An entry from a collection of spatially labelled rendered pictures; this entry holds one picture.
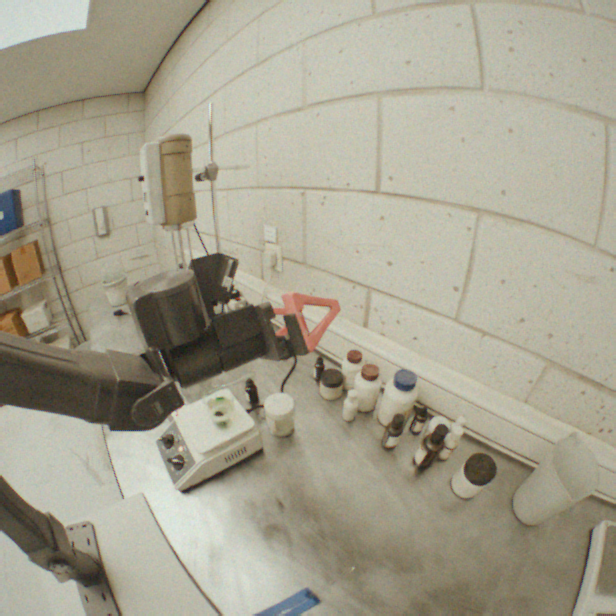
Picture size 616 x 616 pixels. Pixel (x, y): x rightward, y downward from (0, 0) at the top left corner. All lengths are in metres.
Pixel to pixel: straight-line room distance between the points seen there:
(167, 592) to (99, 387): 0.36
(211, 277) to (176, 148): 0.43
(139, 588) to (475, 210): 0.85
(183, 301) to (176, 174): 0.46
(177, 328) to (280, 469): 0.36
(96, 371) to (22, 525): 0.24
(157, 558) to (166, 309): 0.42
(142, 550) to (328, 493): 0.35
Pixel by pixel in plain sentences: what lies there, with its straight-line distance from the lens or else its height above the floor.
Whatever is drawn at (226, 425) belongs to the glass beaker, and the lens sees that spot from 0.47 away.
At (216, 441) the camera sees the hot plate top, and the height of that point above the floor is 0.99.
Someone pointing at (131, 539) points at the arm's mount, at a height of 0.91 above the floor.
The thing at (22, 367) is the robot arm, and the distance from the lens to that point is 0.25.
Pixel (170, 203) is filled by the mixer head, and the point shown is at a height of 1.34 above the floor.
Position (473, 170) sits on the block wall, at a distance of 0.51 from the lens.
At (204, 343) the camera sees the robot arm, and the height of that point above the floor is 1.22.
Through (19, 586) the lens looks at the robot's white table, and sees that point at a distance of 0.76.
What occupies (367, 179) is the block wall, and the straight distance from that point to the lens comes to 0.59.
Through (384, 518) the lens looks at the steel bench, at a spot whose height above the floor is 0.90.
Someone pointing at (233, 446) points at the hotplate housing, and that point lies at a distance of 0.49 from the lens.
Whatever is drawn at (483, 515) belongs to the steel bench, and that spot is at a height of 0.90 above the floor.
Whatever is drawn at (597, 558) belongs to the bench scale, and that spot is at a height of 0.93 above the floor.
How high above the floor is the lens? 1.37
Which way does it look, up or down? 28 degrees down
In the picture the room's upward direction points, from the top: straight up
